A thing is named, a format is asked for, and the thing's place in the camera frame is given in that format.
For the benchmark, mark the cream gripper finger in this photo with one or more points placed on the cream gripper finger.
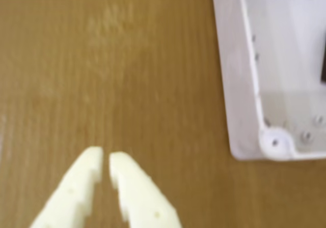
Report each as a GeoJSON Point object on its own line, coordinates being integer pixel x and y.
{"type": "Point", "coordinates": [142, 200]}
{"type": "Point", "coordinates": [74, 192]}

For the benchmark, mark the black rectangular block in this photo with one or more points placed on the black rectangular block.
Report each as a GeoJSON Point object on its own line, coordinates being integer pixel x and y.
{"type": "Point", "coordinates": [324, 60]}

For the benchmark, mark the white plastic box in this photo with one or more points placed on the white plastic box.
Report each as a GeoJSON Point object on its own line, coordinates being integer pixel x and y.
{"type": "Point", "coordinates": [280, 60]}

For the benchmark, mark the brown cardboard sheet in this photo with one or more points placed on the brown cardboard sheet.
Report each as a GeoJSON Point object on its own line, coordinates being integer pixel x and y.
{"type": "Point", "coordinates": [102, 72]}

